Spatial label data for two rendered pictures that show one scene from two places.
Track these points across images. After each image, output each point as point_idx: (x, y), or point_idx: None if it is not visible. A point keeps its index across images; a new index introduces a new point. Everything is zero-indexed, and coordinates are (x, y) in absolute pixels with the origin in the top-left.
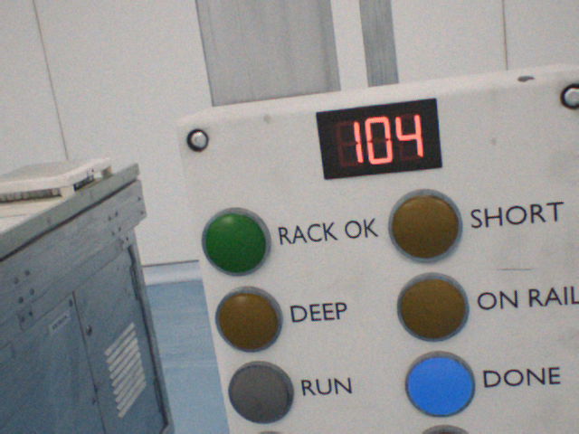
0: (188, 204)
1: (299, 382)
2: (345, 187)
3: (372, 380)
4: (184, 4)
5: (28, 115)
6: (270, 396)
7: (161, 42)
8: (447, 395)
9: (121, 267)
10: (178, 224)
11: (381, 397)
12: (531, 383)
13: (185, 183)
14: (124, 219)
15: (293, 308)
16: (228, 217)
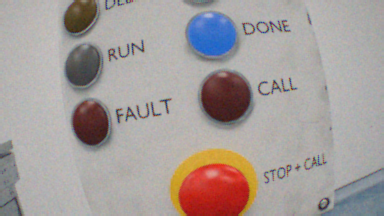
0: (44, 199)
1: (107, 51)
2: None
3: (160, 38)
4: (34, 49)
5: None
6: (88, 61)
7: (20, 78)
8: (218, 36)
9: (13, 209)
10: (42, 213)
11: (167, 51)
12: (274, 31)
13: (39, 183)
14: (9, 175)
15: (107, 1)
16: None
